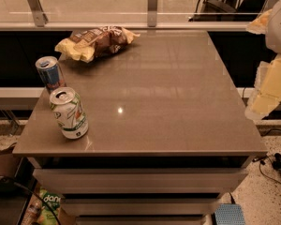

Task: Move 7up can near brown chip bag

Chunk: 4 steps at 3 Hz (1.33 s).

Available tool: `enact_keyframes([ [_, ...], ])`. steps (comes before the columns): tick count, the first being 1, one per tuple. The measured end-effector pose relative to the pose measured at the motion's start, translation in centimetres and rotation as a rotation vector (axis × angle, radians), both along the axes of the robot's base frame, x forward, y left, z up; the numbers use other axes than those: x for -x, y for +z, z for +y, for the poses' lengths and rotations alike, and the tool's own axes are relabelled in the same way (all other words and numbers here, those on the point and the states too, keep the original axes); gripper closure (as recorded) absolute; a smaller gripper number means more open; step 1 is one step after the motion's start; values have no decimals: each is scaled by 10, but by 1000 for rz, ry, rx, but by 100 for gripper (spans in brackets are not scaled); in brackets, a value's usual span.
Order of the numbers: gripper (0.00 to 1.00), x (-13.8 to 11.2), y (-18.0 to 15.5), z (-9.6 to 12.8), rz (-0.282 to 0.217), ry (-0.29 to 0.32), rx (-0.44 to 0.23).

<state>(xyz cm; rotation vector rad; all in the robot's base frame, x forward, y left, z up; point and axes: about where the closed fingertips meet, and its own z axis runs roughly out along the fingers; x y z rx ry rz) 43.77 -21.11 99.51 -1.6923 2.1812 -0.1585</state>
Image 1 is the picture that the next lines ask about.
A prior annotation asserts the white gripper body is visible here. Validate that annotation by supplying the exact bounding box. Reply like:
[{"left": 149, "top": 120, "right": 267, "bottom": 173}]
[{"left": 265, "top": 0, "right": 281, "bottom": 53}]

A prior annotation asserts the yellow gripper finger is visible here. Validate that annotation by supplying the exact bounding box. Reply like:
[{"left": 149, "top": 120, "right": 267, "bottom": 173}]
[
  {"left": 244, "top": 54, "right": 281, "bottom": 120},
  {"left": 246, "top": 9, "right": 272, "bottom": 35}
]

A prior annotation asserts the white green 7up can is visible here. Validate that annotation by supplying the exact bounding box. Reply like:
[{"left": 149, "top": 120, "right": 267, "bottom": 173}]
[{"left": 50, "top": 87, "right": 88, "bottom": 140}]

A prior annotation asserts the brown yellow chip bag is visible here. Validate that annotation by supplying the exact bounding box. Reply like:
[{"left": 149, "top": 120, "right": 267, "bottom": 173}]
[{"left": 55, "top": 26, "right": 140, "bottom": 63}]

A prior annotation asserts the blue silver energy drink can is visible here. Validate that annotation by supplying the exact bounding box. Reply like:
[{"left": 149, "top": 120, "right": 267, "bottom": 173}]
[{"left": 36, "top": 56, "right": 66, "bottom": 93}]

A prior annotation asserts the green snack bag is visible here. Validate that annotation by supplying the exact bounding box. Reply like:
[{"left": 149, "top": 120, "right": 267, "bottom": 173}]
[{"left": 37, "top": 187, "right": 61, "bottom": 225}]

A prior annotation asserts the grey drawer cabinet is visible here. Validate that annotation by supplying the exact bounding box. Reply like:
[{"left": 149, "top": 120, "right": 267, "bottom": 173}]
[{"left": 14, "top": 31, "right": 266, "bottom": 225}]

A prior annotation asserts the blue perforated box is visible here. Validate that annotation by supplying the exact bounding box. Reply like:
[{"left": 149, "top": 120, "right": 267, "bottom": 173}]
[{"left": 214, "top": 204, "right": 245, "bottom": 225}]

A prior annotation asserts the plastic bottle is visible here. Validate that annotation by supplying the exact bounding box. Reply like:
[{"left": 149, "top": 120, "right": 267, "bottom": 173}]
[{"left": 21, "top": 200, "right": 41, "bottom": 225}]

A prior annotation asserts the metal railing post middle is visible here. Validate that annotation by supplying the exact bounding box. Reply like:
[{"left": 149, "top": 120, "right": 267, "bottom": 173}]
[{"left": 147, "top": 0, "right": 158, "bottom": 27}]

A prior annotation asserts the metal railing post left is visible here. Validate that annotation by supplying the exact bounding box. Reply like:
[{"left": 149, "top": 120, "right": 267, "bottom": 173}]
[{"left": 27, "top": 0, "right": 48, "bottom": 27}]

